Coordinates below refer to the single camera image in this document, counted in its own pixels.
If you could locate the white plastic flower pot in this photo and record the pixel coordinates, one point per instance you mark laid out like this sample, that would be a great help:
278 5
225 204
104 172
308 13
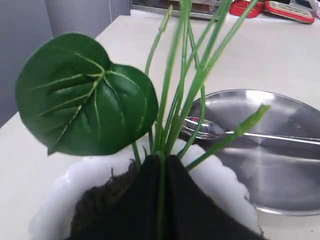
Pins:
218 182

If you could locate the stainless steel spork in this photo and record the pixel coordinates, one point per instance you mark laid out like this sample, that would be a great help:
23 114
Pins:
209 130

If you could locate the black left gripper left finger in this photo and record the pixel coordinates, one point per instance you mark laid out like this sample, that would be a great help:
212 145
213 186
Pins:
134 215

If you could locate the artificial red anthurium plant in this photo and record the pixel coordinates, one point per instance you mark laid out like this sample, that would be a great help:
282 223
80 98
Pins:
74 100

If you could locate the round stainless steel plate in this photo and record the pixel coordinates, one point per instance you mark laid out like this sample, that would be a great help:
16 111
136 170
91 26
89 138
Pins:
278 160

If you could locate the red tin lid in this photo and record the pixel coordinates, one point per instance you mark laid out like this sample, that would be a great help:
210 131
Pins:
289 11

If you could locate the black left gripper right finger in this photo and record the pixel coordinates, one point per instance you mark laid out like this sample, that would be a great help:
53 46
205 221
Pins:
191 215

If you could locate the dark brown potting soil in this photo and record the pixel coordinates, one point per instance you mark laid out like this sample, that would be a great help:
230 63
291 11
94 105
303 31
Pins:
96 201

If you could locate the red tin box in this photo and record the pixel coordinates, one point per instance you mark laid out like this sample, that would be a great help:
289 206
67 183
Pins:
238 7

